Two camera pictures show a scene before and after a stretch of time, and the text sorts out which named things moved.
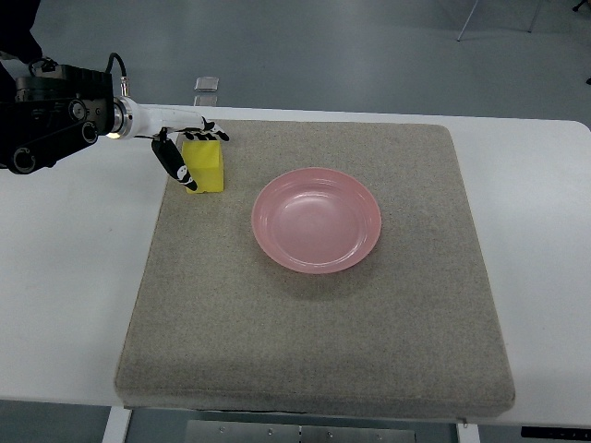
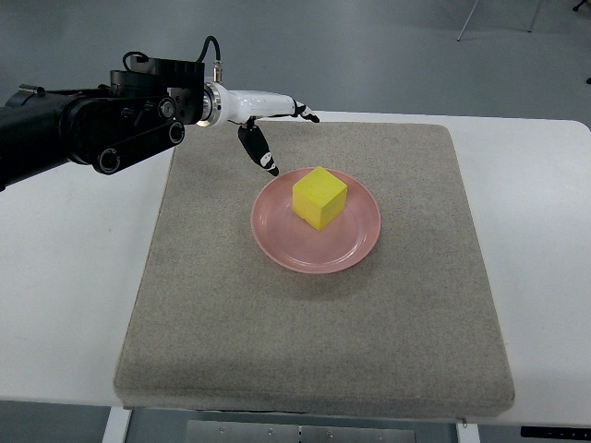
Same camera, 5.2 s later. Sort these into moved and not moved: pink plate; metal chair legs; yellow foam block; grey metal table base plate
Moved: yellow foam block
Not moved: grey metal table base plate; metal chair legs; pink plate
